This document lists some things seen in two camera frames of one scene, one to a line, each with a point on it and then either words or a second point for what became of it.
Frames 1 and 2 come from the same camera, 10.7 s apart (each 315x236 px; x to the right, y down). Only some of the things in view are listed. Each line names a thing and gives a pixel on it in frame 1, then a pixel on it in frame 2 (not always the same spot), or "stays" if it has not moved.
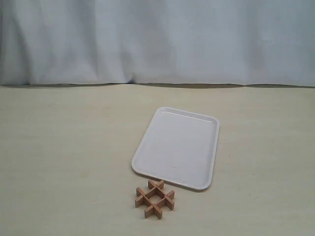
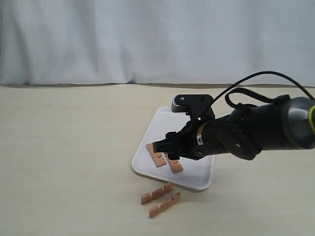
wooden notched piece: [150, 211] to [175, 168]
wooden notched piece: [169, 203] to [156, 209]
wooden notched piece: [139, 194] to [147, 197]
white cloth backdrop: [243, 43] stays
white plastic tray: [179, 147] stays
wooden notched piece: [140, 199] to [158, 162]
